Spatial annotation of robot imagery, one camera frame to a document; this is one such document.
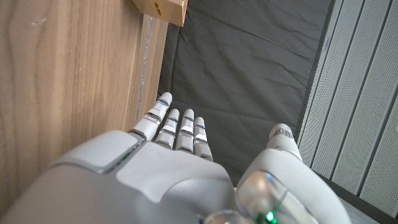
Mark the black backdrop curtain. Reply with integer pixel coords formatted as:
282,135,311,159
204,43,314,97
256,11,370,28
157,0,336,187

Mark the wooden box with slots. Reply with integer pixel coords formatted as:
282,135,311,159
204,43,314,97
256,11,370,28
132,0,189,27

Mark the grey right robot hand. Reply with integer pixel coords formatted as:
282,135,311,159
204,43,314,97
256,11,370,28
0,91,352,224

